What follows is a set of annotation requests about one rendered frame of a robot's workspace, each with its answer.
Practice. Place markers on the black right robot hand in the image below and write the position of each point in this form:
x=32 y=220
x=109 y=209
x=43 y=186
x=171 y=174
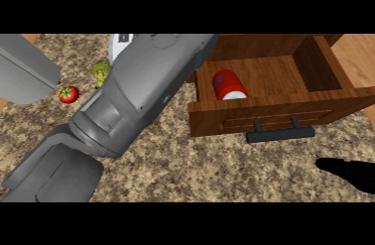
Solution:
x=351 y=174

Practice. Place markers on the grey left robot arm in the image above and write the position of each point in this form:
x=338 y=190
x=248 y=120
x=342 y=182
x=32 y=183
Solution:
x=142 y=77

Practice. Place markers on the brown wooden drawer front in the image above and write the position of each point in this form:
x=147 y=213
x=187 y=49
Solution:
x=288 y=115

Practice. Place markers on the brown wooden drawer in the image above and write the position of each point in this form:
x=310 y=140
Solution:
x=288 y=115
x=270 y=72

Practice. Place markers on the red can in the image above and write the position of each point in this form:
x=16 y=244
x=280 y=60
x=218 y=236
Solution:
x=227 y=83

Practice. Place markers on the pale wooden cabinet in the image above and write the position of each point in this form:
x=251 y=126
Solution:
x=359 y=59

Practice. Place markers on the white appliance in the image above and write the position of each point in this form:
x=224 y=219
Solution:
x=116 y=45

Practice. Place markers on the red tomato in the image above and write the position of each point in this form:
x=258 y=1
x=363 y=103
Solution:
x=68 y=95

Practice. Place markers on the grey rounded appliance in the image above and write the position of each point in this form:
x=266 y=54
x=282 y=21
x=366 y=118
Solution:
x=23 y=68

